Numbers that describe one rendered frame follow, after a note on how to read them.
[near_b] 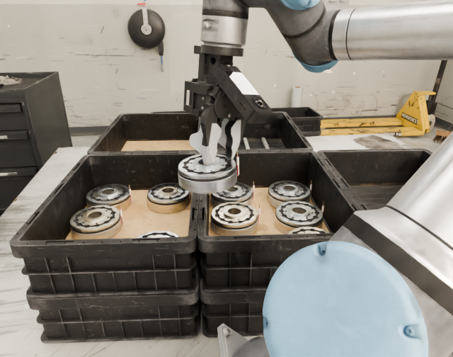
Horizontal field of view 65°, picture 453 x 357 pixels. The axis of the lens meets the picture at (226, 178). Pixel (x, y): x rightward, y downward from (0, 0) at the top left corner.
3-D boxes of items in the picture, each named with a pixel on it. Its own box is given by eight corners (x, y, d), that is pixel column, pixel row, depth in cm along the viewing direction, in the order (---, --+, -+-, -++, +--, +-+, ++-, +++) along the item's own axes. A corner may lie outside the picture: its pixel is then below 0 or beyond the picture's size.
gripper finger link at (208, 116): (213, 144, 64) (223, 96, 62) (220, 147, 63) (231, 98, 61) (194, 144, 60) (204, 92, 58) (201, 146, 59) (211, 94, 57)
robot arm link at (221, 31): (257, 21, 58) (222, 15, 52) (254, 51, 59) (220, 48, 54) (224, 19, 62) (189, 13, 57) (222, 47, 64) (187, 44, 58)
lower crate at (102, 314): (200, 343, 67) (198, 294, 61) (37, 349, 65) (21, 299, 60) (203, 226, 103) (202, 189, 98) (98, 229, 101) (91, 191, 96)
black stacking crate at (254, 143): (309, 190, 99) (313, 151, 95) (203, 192, 98) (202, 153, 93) (283, 142, 135) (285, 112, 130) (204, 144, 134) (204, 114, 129)
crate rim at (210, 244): (379, 248, 59) (381, 236, 58) (197, 253, 58) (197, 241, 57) (313, 158, 95) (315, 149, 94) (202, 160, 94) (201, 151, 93)
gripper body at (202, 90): (211, 111, 69) (217, 44, 65) (245, 120, 64) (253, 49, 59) (181, 114, 64) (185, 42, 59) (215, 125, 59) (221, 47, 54)
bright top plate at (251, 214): (260, 227, 74) (260, 224, 74) (211, 228, 74) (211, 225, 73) (255, 203, 83) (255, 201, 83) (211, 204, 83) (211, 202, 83)
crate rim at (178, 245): (197, 253, 58) (196, 241, 57) (8, 258, 57) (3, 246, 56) (201, 160, 94) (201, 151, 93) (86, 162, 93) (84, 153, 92)
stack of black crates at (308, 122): (304, 160, 294) (309, 106, 275) (317, 175, 267) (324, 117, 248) (256, 163, 290) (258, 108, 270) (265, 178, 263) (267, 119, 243)
